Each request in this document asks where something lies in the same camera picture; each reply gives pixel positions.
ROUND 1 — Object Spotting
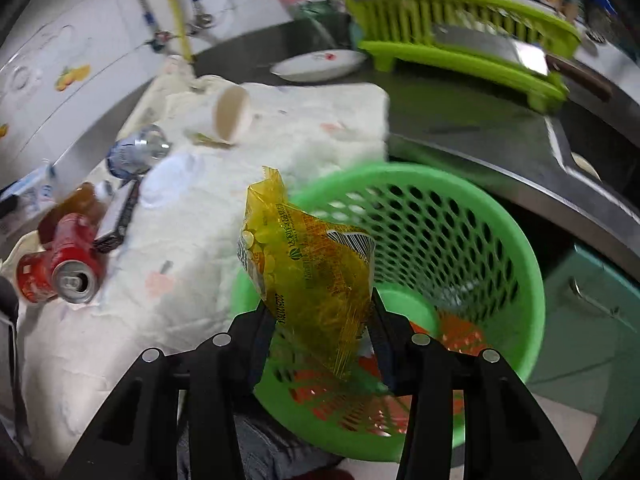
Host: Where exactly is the green dish rack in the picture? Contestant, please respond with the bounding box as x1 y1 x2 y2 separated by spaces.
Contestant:
334 0 583 113

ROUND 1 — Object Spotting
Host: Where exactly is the blue drink can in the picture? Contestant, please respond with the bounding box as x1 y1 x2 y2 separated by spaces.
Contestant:
106 124 173 180

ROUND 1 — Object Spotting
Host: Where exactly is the clear glass bowl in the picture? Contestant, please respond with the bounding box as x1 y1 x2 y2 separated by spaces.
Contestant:
140 152 198 211

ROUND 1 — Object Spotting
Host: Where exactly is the crushed red drink can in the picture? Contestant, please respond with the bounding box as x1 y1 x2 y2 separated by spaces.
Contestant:
15 252 58 306

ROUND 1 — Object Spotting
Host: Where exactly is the yellow snack packet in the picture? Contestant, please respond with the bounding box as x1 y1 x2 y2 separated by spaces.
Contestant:
237 165 376 381

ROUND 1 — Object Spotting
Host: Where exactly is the person's jeans leg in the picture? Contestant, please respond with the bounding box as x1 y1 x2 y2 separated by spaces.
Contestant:
177 400 346 480

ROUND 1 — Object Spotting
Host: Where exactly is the brown plastic bottle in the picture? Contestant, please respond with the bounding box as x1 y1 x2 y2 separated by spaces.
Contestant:
37 182 108 246

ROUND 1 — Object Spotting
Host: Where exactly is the cleaver with brown handle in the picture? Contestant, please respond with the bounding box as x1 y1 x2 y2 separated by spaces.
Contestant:
432 25 613 103

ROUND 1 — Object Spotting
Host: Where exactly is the metal water valve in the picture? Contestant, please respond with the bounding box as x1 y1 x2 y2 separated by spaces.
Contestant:
185 0 218 41
142 10 176 53

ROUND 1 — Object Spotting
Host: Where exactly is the black and white carton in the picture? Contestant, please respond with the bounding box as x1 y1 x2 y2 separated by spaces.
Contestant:
92 177 143 253

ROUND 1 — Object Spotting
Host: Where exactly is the green cabinet door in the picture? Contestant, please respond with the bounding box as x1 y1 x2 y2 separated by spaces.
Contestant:
525 245 640 480

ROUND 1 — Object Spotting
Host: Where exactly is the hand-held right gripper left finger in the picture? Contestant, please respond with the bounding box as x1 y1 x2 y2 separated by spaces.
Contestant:
59 302 276 480

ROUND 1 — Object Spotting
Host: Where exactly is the white plate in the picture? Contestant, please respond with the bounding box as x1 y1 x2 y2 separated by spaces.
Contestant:
270 49 368 83

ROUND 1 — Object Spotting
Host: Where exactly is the green plastic mesh basket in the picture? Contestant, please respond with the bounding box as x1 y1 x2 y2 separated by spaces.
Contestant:
230 162 546 463

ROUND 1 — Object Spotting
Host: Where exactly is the orange wrapper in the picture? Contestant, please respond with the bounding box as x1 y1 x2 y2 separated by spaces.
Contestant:
292 312 488 433

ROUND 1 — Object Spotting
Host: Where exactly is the beige paper cup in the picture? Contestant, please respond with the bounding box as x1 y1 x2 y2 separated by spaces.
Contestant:
212 84 252 143

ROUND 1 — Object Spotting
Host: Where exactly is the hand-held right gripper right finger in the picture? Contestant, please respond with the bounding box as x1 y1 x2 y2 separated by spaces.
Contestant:
367 287 583 480

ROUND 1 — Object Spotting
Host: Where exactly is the cream printed quilt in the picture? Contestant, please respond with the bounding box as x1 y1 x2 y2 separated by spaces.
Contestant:
15 72 391 476

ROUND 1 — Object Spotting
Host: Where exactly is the metal cabinet handle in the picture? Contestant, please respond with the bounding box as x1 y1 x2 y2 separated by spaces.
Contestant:
567 277 626 318

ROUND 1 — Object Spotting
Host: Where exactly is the blue and white packet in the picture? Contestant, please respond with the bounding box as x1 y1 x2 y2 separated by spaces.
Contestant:
0 160 58 221

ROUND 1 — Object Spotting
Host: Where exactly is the fruit wall sticker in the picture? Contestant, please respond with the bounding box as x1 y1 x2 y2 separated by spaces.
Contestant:
55 65 91 92

